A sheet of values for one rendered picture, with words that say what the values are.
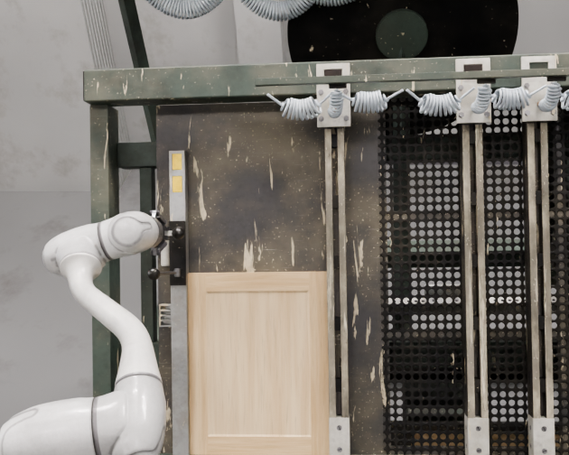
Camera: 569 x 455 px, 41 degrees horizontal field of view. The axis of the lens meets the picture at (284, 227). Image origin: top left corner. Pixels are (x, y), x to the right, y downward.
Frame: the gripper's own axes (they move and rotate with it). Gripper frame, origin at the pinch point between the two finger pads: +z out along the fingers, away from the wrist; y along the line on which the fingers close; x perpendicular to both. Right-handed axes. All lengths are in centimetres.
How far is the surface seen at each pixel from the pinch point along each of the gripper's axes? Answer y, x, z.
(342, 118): -33, 53, 6
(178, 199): -10.8, 1.0, 12.6
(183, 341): 33.5, 2.1, 12.6
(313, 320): 28, 43, 15
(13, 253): 7, -165, 263
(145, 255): 6.9, -12.0, 21.6
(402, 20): -72, 73, 41
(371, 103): -36, 61, -5
